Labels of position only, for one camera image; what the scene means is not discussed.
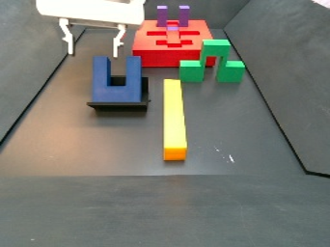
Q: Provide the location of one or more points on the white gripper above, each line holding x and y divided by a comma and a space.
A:
95, 10

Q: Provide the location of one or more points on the blue U-shaped block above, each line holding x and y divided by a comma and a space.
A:
104, 91

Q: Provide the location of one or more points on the red fixture base block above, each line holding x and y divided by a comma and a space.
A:
163, 46

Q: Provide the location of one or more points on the purple U-shaped block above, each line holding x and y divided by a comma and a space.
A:
183, 16

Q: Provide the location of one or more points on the green arch-shaped block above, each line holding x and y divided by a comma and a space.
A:
229, 70

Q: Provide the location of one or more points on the yellow long bar block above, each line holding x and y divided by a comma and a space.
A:
175, 138

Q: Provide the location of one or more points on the black L-shaped fixture bracket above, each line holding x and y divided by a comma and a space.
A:
126, 106

